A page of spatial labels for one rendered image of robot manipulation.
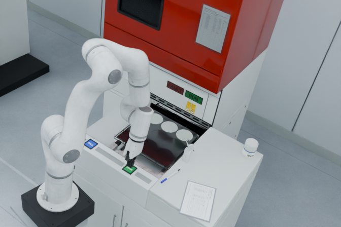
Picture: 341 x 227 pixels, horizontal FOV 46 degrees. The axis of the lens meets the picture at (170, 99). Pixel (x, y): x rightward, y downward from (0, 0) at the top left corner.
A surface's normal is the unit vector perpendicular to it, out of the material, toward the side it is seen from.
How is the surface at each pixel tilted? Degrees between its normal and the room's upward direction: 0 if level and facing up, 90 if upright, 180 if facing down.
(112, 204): 90
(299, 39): 90
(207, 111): 90
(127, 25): 90
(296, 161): 0
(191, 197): 0
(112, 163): 0
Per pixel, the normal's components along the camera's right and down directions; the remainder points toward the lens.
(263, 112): -0.55, 0.44
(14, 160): 0.15, -0.79
